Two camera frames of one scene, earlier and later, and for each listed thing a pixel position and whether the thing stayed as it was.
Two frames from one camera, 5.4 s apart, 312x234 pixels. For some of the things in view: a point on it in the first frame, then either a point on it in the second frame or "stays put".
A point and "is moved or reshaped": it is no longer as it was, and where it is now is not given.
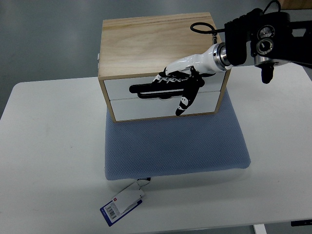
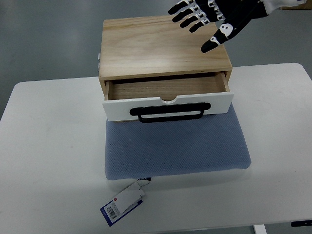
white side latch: [98, 62] stays put
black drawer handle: [157, 90] to [140, 111]
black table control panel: [301, 223] stays put
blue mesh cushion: [175, 146] stays put
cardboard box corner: [296, 4] stays put
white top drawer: [119, 89] is moved or reshaped
